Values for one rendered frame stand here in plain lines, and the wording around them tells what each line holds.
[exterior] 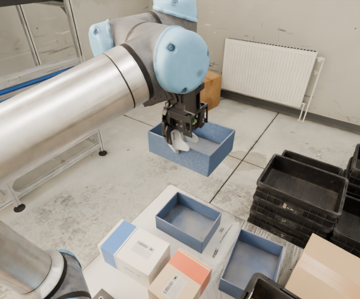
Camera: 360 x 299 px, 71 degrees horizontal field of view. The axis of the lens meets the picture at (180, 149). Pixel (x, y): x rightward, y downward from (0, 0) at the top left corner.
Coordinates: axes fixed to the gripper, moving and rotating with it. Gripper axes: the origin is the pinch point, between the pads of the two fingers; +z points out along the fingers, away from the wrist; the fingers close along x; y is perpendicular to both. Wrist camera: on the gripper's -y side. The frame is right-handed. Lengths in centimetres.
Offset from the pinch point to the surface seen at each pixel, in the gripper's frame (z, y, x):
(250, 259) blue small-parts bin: 42.5, 24.6, 4.6
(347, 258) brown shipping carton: 27, 48, 12
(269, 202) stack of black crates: 68, 18, 52
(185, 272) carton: 33.7, 11.1, -14.4
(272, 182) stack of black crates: 70, 14, 68
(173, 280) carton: 33.4, 9.7, -18.4
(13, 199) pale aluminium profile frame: 99, -139, -21
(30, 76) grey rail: 24, -141, 29
